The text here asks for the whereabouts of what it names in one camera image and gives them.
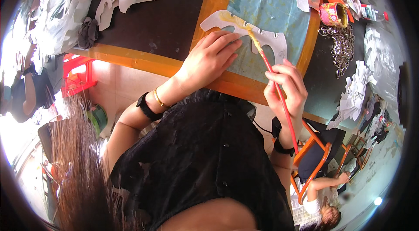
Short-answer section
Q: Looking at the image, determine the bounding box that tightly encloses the black cloth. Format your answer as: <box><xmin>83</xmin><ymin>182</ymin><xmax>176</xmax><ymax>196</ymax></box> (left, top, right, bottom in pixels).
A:
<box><xmin>297</xmin><ymin>119</ymin><xmax>347</xmax><ymax>184</ymax></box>

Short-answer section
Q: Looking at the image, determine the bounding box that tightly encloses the grey cloth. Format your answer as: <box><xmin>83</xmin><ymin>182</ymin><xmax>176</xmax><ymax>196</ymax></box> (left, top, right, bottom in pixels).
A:
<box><xmin>77</xmin><ymin>17</ymin><xmax>99</xmax><ymax>50</ymax></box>

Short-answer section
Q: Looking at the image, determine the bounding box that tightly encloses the pile of metal rings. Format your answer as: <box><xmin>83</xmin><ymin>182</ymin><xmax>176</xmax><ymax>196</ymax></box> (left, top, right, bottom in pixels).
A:
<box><xmin>318</xmin><ymin>24</ymin><xmax>356</xmax><ymax>80</ymax></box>

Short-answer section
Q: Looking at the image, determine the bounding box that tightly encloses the clear plastic bag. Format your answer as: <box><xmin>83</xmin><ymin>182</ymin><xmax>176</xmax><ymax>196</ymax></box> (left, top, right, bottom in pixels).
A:
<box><xmin>363</xmin><ymin>23</ymin><xmax>401</xmax><ymax>102</ymax></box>

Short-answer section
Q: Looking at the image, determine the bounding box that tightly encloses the gold bracelet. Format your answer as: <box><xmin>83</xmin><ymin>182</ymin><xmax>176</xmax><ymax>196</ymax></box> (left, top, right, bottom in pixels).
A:
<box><xmin>153</xmin><ymin>87</ymin><xmax>172</xmax><ymax>109</ymax></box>

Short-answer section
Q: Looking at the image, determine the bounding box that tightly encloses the heap of background clutter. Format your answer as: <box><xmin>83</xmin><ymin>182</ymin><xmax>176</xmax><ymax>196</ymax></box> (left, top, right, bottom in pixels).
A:
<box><xmin>352</xmin><ymin>93</ymin><xmax>395</xmax><ymax>170</ymax></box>

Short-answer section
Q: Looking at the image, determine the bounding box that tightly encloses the stack of white cutouts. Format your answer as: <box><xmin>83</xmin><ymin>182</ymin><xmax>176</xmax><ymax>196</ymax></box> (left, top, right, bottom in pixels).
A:
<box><xmin>327</xmin><ymin>60</ymin><xmax>378</xmax><ymax>131</ymax></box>

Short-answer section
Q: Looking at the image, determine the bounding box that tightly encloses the red plastic stool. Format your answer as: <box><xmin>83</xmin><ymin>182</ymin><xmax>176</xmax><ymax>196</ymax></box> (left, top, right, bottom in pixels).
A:
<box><xmin>60</xmin><ymin>53</ymin><xmax>99</xmax><ymax>98</ymax></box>

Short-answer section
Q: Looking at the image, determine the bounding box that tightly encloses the green round container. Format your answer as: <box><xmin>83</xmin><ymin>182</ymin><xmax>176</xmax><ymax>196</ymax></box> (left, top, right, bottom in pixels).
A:
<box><xmin>86</xmin><ymin>103</ymin><xmax>109</xmax><ymax>137</ymax></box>

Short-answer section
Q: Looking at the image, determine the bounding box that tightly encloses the orange metal chair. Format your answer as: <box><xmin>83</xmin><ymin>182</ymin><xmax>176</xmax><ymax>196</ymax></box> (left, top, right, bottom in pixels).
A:
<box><xmin>290</xmin><ymin>118</ymin><xmax>353</xmax><ymax>206</ymax></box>

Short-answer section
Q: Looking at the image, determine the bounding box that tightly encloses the white notched paper cutout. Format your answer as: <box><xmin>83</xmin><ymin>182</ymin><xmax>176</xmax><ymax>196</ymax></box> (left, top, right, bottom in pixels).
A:
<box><xmin>200</xmin><ymin>10</ymin><xmax>288</xmax><ymax>65</ymax></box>

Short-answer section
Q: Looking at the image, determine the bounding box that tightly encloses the person's left hand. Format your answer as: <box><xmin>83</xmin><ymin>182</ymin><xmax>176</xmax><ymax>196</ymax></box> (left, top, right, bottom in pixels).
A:
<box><xmin>176</xmin><ymin>31</ymin><xmax>243</xmax><ymax>95</ymax></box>

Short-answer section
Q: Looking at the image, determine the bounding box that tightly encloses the blue glue-stained paper sheet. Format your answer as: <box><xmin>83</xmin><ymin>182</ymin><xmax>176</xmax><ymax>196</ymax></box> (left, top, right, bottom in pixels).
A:
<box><xmin>225</xmin><ymin>0</ymin><xmax>311</xmax><ymax>85</ymax></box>

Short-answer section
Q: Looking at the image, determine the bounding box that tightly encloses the person's body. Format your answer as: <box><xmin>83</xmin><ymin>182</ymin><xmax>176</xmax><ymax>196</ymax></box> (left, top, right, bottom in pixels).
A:
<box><xmin>49</xmin><ymin>88</ymin><xmax>296</xmax><ymax>231</ymax></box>

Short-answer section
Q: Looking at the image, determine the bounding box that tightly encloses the person's right hand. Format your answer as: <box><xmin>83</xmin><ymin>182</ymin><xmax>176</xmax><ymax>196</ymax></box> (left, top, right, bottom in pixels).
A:
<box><xmin>263</xmin><ymin>59</ymin><xmax>308</xmax><ymax>123</ymax></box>

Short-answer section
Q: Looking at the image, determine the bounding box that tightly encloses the clear plastic bottle red cap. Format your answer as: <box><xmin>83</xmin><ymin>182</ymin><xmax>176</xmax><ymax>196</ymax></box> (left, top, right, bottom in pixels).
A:
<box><xmin>360</xmin><ymin>3</ymin><xmax>390</xmax><ymax>22</ymax></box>

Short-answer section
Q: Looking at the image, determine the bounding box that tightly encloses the orange-edged work board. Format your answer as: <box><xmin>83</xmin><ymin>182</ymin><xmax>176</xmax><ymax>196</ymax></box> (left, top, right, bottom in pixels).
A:
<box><xmin>67</xmin><ymin>0</ymin><xmax>324</xmax><ymax>107</ymax></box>

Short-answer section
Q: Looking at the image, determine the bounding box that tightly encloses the black cable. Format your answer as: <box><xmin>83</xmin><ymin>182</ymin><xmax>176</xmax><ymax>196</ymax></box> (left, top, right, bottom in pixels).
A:
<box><xmin>251</xmin><ymin>116</ymin><xmax>275</xmax><ymax>136</ymax></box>

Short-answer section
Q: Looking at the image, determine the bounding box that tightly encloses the red-handled glue brush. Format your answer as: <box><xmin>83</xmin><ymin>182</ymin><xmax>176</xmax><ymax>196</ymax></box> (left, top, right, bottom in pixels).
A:
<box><xmin>247</xmin><ymin>29</ymin><xmax>299</xmax><ymax>155</ymax></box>

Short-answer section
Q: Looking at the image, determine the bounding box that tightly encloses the black wrist band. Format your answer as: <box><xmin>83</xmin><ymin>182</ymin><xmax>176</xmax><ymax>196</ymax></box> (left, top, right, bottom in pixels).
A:
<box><xmin>271</xmin><ymin>116</ymin><xmax>296</xmax><ymax>157</ymax></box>
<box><xmin>136</xmin><ymin>92</ymin><xmax>165</xmax><ymax>122</ymax></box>

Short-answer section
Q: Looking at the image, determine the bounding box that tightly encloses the red glue tin can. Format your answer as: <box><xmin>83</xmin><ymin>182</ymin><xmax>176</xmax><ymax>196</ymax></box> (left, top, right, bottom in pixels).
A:
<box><xmin>319</xmin><ymin>2</ymin><xmax>349</xmax><ymax>29</ymax></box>

